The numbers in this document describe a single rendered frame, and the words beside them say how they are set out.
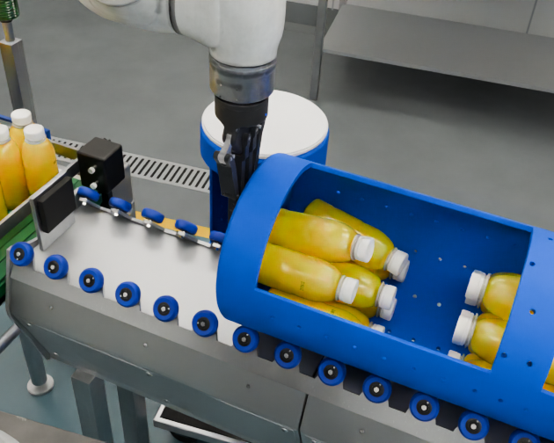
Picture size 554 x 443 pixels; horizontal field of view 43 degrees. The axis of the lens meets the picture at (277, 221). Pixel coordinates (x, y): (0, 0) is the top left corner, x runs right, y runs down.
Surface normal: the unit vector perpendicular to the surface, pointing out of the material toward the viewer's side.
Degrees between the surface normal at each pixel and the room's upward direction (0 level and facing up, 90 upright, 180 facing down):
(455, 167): 0
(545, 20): 90
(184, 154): 0
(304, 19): 76
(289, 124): 0
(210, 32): 95
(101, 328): 70
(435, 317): 33
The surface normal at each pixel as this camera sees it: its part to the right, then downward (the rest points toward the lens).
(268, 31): 0.55, 0.57
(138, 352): -0.36, 0.27
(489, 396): -0.40, 0.63
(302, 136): 0.06, -0.77
